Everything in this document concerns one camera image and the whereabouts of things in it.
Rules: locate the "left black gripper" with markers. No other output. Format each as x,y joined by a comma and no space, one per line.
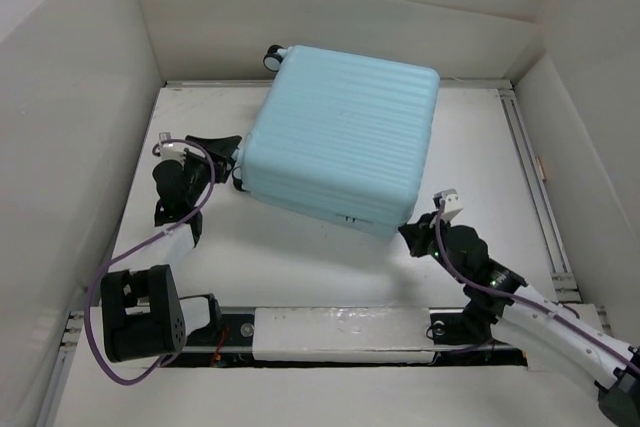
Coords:
224,151

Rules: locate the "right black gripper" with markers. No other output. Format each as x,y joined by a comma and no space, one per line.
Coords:
416,233

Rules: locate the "light blue suitcase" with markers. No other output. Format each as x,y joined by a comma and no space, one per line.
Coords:
341,137

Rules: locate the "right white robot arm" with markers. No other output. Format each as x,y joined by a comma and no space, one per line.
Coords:
504,307

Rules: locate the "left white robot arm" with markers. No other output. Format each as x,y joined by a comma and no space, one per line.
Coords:
143,314

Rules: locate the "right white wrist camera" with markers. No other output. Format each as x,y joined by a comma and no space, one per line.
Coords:
448,203

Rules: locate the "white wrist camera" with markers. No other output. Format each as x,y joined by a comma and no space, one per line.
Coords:
168,149
448,203

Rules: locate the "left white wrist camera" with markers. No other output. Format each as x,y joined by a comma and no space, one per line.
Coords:
168,149

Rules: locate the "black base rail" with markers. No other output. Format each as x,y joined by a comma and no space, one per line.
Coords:
318,337

